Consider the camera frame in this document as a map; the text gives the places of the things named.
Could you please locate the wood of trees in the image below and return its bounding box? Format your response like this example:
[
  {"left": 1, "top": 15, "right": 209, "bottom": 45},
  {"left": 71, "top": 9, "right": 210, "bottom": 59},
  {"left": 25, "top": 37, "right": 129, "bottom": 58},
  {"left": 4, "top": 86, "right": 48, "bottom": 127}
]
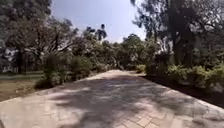
[{"left": 0, "top": 0, "right": 224, "bottom": 76}]

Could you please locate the grey brick paved path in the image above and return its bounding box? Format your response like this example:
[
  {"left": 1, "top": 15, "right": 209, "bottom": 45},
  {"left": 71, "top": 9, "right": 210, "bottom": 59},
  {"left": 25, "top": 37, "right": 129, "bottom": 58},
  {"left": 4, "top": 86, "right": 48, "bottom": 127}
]
[{"left": 0, "top": 69, "right": 224, "bottom": 128}]

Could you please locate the green bush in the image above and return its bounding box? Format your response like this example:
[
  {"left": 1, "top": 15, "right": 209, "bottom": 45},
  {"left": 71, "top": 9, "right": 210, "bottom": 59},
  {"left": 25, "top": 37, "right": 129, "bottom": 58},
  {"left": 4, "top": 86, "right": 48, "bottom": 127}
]
[{"left": 34, "top": 52, "right": 93, "bottom": 90}]

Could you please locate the large dark tree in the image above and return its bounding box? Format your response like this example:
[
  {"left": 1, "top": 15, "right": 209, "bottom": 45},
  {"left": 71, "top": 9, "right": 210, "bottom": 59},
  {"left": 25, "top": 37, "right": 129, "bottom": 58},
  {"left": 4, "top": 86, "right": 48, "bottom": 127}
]
[{"left": 130, "top": 0, "right": 224, "bottom": 68}]

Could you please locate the dark soil strip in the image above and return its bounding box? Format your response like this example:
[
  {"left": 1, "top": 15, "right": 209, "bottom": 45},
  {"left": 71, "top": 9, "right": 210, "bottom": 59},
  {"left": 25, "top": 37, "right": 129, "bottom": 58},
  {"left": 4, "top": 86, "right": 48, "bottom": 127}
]
[{"left": 141, "top": 74, "right": 224, "bottom": 109}]

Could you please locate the row of green bushes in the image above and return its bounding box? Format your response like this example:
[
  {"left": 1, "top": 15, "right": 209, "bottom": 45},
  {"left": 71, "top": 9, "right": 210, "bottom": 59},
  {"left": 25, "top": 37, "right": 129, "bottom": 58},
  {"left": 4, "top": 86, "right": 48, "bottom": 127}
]
[{"left": 134, "top": 61, "right": 224, "bottom": 90}]

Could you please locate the dry brown grass ground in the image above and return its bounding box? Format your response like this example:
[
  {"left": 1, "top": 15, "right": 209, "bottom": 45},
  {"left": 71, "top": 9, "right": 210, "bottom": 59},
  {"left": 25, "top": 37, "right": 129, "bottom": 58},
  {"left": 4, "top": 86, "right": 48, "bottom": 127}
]
[{"left": 0, "top": 71, "right": 46, "bottom": 103}]

